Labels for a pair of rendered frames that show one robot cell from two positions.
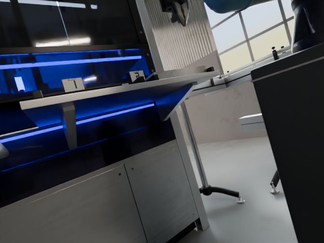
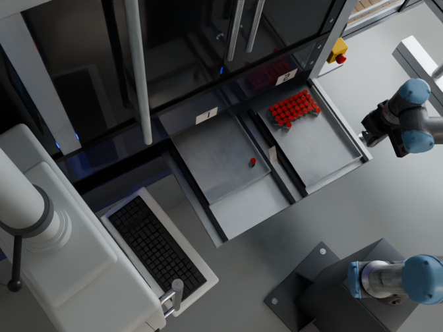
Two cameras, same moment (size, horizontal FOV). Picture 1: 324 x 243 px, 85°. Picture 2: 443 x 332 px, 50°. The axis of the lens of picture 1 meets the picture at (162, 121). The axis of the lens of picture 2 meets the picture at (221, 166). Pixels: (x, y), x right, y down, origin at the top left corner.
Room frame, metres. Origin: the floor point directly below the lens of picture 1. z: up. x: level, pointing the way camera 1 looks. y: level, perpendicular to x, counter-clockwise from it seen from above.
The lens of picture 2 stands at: (0.08, 0.43, 2.49)
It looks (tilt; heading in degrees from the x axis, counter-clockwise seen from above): 68 degrees down; 347
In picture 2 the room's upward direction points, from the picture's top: 15 degrees clockwise
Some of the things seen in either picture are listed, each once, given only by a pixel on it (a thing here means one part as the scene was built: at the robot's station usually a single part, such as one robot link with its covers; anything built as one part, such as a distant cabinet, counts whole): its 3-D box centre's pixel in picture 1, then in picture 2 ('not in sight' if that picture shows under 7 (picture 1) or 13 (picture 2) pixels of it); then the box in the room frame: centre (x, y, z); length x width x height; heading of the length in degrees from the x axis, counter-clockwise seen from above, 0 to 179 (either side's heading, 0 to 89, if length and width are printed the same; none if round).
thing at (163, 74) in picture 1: (161, 86); (308, 136); (0.84, -0.05, 0.90); 0.34 x 0.26 x 0.04; 31
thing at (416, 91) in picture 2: not in sight; (409, 98); (0.73, -0.19, 1.40); 0.09 x 0.08 x 0.11; 3
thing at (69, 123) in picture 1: (71, 132); not in sight; (0.65, 0.33, 0.79); 0.34 x 0.03 x 0.13; 31
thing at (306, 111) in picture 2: not in sight; (296, 116); (0.91, 0.00, 0.90); 0.18 x 0.02 x 0.05; 121
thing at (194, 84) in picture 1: (176, 104); not in sight; (0.91, -0.10, 0.79); 0.34 x 0.03 x 0.13; 31
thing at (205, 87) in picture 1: (191, 87); (362, 8); (1.44, -0.31, 0.92); 0.69 x 0.15 x 0.16; 121
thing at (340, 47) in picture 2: not in sight; (333, 49); (1.17, -0.14, 0.99); 0.08 x 0.07 x 0.07; 31
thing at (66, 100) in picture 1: (127, 100); (264, 148); (0.79, 0.12, 0.87); 0.70 x 0.48 x 0.02; 121
